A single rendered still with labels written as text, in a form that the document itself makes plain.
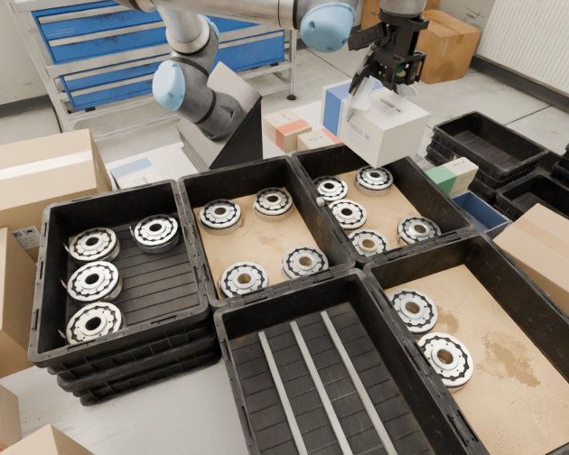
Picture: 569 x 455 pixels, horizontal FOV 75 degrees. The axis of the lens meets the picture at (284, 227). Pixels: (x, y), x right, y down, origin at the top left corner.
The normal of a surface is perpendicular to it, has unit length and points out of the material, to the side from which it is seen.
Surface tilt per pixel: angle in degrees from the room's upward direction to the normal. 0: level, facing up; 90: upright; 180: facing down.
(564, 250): 0
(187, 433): 0
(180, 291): 0
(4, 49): 90
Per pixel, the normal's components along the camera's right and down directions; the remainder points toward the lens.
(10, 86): 0.51, 0.63
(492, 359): 0.01, -0.69
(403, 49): -0.86, 0.37
